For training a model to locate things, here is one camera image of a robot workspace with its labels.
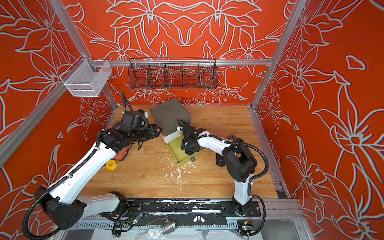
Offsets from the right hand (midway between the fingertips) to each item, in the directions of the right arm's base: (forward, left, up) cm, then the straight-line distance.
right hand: (186, 145), depth 91 cm
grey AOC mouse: (-8, -21, -3) cm, 23 cm away
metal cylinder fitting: (-41, +6, -1) cm, 42 cm away
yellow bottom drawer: (-4, +5, -4) cm, 8 cm away
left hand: (-3, +12, +21) cm, 25 cm away
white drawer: (+4, +4, +7) cm, 9 cm away
